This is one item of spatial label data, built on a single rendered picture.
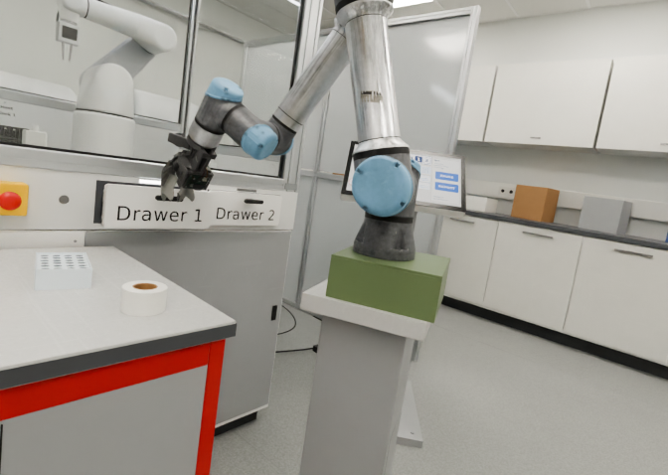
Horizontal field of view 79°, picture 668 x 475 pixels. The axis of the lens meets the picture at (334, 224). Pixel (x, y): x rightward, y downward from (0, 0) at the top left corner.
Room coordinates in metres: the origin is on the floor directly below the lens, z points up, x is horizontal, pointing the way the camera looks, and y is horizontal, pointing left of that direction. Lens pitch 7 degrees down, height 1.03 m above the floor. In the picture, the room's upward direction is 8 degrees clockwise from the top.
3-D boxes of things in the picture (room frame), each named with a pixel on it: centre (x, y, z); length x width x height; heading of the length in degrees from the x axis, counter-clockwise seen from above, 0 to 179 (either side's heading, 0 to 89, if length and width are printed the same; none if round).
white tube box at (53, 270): (0.74, 0.50, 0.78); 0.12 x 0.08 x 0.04; 37
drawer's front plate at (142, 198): (1.10, 0.47, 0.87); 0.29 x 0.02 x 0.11; 138
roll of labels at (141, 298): (0.66, 0.30, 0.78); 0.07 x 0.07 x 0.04
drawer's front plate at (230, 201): (1.37, 0.30, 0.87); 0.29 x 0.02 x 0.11; 138
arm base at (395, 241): (0.97, -0.13, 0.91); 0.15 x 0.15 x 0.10
